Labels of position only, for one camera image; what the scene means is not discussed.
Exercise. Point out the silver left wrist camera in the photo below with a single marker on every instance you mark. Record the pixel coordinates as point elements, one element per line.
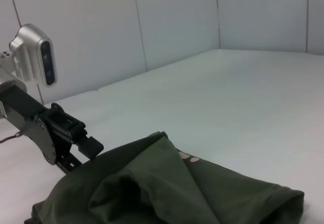
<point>35,54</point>

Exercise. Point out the dark green shirt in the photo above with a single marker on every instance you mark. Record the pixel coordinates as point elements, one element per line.
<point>164,183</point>

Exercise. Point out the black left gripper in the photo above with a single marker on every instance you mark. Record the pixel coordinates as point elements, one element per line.
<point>27,123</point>

